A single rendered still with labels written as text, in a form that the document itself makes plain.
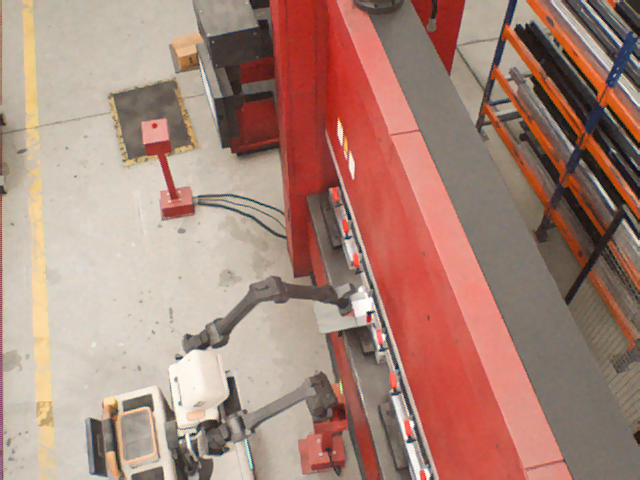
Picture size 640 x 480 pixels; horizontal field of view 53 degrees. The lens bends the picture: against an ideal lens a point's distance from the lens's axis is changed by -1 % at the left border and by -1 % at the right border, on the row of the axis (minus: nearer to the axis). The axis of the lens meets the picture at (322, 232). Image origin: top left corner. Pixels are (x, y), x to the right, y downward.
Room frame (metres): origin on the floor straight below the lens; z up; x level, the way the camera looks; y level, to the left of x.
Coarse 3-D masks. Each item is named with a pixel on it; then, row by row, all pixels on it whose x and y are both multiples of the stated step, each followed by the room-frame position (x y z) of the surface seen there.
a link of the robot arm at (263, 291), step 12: (252, 288) 1.32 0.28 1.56; (264, 288) 1.32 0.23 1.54; (276, 288) 1.33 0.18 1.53; (252, 300) 1.28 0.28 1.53; (264, 300) 1.28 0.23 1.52; (240, 312) 1.27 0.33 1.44; (216, 324) 1.29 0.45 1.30; (228, 324) 1.26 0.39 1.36; (216, 336) 1.25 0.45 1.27; (228, 336) 1.25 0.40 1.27; (216, 348) 1.22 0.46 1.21
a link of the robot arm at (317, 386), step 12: (312, 384) 0.97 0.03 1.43; (324, 384) 0.98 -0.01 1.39; (288, 396) 0.94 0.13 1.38; (300, 396) 0.93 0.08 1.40; (312, 396) 0.92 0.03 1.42; (264, 408) 0.91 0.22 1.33; (276, 408) 0.90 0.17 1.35; (288, 408) 0.91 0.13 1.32; (252, 420) 0.87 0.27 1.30; (264, 420) 0.87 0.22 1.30; (240, 432) 0.83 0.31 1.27; (252, 432) 0.83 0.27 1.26
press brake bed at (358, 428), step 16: (320, 256) 1.99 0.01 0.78; (320, 272) 1.99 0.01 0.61; (336, 336) 1.60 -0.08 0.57; (336, 352) 1.58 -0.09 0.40; (336, 368) 1.64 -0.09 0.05; (352, 384) 1.27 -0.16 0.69; (352, 400) 1.25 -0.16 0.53; (352, 416) 1.23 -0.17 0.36; (352, 432) 1.24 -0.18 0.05; (368, 432) 1.00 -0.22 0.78; (368, 448) 0.96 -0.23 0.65; (368, 464) 0.93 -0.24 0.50
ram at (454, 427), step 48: (336, 48) 2.19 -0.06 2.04; (336, 96) 2.17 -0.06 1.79; (336, 144) 2.15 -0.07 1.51; (384, 192) 1.47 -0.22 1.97; (384, 240) 1.41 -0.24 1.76; (384, 288) 1.34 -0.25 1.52; (432, 288) 1.00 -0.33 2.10; (432, 336) 0.92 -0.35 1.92; (432, 384) 0.84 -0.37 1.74; (432, 432) 0.75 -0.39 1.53; (480, 432) 0.58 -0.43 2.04
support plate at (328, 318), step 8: (352, 296) 1.61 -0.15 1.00; (360, 296) 1.61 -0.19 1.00; (320, 304) 1.56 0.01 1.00; (328, 304) 1.56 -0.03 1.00; (320, 312) 1.51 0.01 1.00; (328, 312) 1.51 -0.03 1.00; (336, 312) 1.52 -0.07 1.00; (320, 320) 1.47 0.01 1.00; (328, 320) 1.47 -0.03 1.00; (336, 320) 1.47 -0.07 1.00; (344, 320) 1.47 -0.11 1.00; (352, 320) 1.47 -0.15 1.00; (360, 320) 1.47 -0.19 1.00; (320, 328) 1.43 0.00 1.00; (328, 328) 1.43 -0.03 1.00; (336, 328) 1.43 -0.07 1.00; (344, 328) 1.43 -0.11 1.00
